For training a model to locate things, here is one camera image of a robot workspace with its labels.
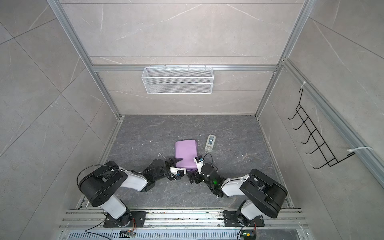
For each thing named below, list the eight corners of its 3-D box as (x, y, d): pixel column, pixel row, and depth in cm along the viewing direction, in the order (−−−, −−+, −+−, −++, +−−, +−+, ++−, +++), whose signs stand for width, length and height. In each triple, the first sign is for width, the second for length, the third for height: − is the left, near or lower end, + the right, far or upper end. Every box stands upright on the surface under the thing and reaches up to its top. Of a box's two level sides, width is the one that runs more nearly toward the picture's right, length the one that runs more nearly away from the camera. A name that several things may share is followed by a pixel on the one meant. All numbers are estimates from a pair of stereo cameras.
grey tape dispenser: (204, 150, 101) (204, 147, 97) (208, 137, 108) (209, 133, 105) (212, 152, 100) (212, 149, 96) (215, 139, 107) (216, 135, 104)
